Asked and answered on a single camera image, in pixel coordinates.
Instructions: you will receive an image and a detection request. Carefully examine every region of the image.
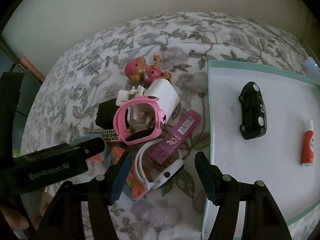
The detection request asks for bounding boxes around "red glue tube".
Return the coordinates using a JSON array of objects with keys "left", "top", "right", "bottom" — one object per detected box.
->
[{"left": 301, "top": 119, "right": 315, "bottom": 166}]

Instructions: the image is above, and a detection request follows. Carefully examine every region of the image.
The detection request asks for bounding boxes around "coral card pack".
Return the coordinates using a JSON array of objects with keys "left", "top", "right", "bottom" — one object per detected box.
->
[{"left": 111, "top": 147, "right": 146, "bottom": 203}]

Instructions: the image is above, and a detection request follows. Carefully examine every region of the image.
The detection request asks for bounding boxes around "black charger cube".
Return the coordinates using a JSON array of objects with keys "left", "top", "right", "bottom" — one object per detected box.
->
[{"left": 95, "top": 98, "right": 119, "bottom": 129}]

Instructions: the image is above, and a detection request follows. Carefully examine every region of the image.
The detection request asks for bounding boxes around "black toy car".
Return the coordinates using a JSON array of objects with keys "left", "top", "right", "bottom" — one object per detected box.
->
[{"left": 238, "top": 81, "right": 267, "bottom": 140}]

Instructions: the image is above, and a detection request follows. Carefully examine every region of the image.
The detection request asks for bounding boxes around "pink kids smartwatch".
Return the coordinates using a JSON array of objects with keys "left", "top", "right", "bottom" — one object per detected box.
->
[{"left": 113, "top": 96, "right": 167, "bottom": 146}]

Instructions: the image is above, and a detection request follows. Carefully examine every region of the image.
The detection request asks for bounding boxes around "white earphone cable device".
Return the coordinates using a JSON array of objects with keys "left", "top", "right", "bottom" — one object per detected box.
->
[{"left": 134, "top": 139, "right": 184, "bottom": 192}]

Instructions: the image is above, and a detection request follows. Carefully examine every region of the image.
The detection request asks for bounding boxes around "white plastic windmill toy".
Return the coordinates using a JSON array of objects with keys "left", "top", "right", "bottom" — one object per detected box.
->
[{"left": 116, "top": 86, "right": 155, "bottom": 132}]

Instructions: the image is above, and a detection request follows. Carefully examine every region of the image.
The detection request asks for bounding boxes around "purple highlighter marker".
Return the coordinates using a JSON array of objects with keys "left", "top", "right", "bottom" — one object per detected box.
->
[{"left": 148, "top": 109, "right": 201, "bottom": 166}]

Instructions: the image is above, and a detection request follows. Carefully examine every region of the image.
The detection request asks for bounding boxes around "pink puppy toy figure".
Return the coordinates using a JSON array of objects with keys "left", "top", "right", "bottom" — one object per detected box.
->
[{"left": 124, "top": 55, "right": 171, "bottom": 85}]

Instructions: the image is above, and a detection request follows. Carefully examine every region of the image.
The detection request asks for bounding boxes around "white power adapter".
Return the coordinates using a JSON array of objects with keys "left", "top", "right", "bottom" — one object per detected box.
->
[{"left": 143, "top": 79, "right": 180, "bottom": 124}]

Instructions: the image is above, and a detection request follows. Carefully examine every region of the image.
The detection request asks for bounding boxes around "blue and coral toy case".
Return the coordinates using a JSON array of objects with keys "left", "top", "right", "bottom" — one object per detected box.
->
[{"left": 71, "top": 133, "right": 110, "bottom": 162}]

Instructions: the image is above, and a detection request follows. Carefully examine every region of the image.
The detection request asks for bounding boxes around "grey floral tablecloth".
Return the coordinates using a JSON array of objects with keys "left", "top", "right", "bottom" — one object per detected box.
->
[{"left": 21, "top": 12, "right": 308, "bottom": 239}]

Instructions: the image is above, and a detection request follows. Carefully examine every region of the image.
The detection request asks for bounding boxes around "white tray with teal rim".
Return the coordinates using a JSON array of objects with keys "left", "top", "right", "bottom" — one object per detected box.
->
[{"left": 208, "top": 61, "right": 319, "bottom": 239}]

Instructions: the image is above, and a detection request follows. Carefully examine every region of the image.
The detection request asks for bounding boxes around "white power strip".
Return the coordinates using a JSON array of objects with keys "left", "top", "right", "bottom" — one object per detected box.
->
[{"left": 305, "top": 57, "right": 319, "bottom": 79}]

